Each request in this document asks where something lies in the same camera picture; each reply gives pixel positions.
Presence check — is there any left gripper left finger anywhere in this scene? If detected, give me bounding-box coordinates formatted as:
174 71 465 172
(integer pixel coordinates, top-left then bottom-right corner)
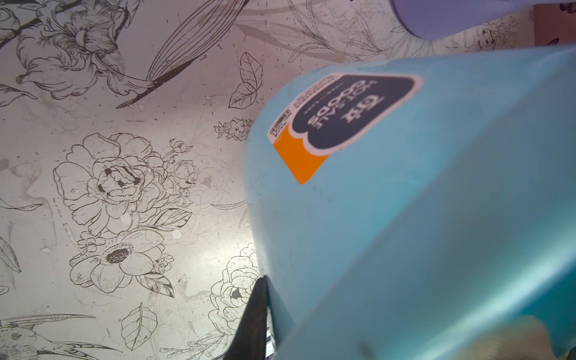
223 276 269 360

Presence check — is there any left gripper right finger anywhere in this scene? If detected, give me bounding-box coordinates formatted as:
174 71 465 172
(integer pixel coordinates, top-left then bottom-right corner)
268 278 295 347

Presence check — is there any blue bucket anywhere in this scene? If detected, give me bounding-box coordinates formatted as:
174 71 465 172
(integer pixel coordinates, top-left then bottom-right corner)
244 45 575 359

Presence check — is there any purple plastic bucket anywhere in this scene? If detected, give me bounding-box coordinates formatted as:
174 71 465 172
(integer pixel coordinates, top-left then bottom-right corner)
391 0 553 41

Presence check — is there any yellow microfiber cloth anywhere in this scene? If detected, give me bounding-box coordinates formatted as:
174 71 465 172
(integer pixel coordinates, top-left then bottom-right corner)
451 316 557 360

